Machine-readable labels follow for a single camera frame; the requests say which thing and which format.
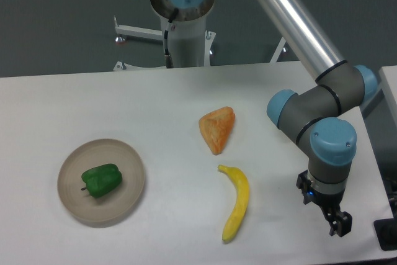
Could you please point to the white side table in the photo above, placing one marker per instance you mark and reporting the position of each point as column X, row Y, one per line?
column 386, row 90

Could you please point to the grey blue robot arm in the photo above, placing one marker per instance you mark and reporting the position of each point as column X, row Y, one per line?
column 312, row 119

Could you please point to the orange toy bread wedge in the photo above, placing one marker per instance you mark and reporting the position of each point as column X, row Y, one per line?
column 215, row 128

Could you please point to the green toy bell pepper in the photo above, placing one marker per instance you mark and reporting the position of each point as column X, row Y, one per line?
column 101, row 180

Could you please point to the beige round plate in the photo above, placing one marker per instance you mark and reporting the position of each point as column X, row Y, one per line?
column 114, row 206

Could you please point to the yellow toy banana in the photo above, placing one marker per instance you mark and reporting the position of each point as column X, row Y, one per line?
column 241, row 184

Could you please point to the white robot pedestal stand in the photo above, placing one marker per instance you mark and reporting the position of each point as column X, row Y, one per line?
column 217, row 32

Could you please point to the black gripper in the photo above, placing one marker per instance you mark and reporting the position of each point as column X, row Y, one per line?
column 328, row 197

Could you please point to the black device at edge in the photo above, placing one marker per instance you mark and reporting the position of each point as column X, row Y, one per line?
column 386, row 233

